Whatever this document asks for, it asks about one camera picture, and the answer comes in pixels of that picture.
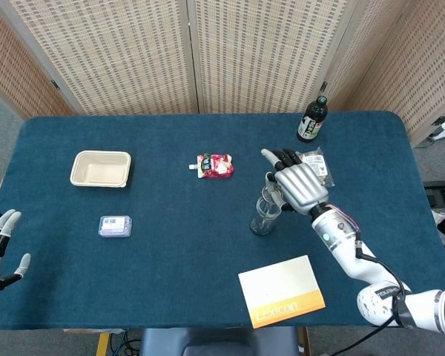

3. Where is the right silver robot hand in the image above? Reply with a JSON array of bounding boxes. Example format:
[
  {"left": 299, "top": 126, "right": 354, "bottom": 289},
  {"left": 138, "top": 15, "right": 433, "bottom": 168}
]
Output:
[{"left": 261, "top": 148, "right": 329, "bottom": 216}]

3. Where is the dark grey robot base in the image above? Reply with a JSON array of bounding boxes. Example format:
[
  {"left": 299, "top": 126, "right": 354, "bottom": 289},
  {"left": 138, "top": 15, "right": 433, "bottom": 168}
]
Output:
[{"left": 139, "top": 326, "right": 300, "bottom": 356}]

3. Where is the clear glass jar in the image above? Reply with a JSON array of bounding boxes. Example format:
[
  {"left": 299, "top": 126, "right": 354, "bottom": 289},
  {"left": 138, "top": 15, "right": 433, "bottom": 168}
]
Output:
[{"left": 249, "top": 185, "right": 283, "bottom": 237}]

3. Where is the clear snack bag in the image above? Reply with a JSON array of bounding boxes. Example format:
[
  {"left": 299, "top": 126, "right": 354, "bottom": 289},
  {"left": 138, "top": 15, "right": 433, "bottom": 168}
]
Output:
[{"left": 295, "top": 147, "right": 336, "bottom": 188}]

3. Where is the dark glass bottle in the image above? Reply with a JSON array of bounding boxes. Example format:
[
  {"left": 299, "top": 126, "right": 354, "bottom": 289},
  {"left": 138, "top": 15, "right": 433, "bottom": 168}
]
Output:
[{"left": 296, "top": 95, "right": 329, "bottom": 144}]

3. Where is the red drink pouch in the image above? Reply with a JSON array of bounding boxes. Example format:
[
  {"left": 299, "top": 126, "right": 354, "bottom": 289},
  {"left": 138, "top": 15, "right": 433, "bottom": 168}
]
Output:
[{"left": 188, "top": 153, "right": 235, "bottom": 179}]

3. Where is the white orange Lexicon booklet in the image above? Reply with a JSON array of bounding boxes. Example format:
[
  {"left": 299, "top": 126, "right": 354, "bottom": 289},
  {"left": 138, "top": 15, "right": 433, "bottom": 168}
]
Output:
[{"left": 237, "top": 254, "right": 326, "bottom": 329}]

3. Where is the small purple plastic box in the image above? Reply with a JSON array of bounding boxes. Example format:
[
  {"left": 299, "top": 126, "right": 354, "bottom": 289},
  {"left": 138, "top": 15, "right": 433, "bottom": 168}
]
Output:
[{"left": 97, "top": 215, "right": 134, "bottom": 239}]

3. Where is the woven folding screen panel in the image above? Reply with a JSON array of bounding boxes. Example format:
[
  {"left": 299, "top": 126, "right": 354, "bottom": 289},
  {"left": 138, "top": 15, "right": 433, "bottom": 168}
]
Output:
[
  {"left": 0, "top": 0, "right": 200, "bottom": 116},
  {"left": 187, "top": 0, "right": 360, "bottom": 114},
  {"left": 0, "top": 0, "right": 77, "bottom": 120},
  {"left": 324, "top": 0, "right": 445, "bottom": 148}
]

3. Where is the beige rectangular food tray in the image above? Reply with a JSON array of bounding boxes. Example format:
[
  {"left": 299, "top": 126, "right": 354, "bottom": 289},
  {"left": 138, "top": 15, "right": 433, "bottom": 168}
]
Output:
[{"left": 69, "top": 150, "right": 132, "bottom": 188}]

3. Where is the blue tablecloth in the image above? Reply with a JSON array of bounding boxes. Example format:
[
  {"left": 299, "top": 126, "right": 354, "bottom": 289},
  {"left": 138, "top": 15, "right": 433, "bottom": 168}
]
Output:
[{"left": 0, "top": 110, "right": 445, "bottom": 331}]

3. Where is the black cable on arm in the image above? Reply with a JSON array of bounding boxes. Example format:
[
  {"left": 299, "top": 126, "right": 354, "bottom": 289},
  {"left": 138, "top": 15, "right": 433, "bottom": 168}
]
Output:
[{"left": 355, "top": 240, "right": 418, "bottom": 337}]

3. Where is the blue cable bundle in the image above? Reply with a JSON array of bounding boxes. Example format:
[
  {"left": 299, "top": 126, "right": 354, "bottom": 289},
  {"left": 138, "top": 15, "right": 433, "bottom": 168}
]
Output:
[{"left": 109, "top": 329, "right": 142, "bottom": 356}]

